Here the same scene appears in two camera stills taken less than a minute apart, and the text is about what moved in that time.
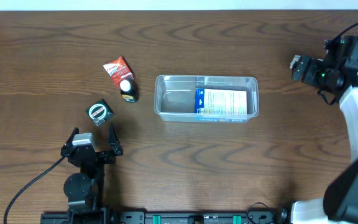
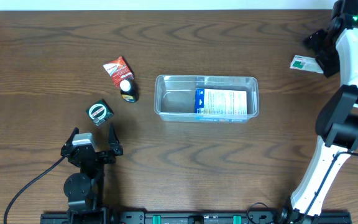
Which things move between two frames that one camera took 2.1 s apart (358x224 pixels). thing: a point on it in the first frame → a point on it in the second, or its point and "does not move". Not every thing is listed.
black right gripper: x=311 y=76 → x=329 y=66
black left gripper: x=114 y=150 does not move
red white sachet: x=119 y=71 does not move
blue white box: x=213 y=104 does not move
